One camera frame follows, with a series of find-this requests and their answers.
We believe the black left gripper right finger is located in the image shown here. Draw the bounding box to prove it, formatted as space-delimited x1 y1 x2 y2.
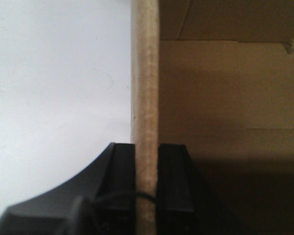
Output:
156 144 256 235

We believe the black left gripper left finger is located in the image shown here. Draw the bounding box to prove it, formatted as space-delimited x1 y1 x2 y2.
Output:
0 143 136 235

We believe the brown cardboard box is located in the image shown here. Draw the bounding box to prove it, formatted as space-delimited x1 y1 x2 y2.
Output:
130 0 294 235

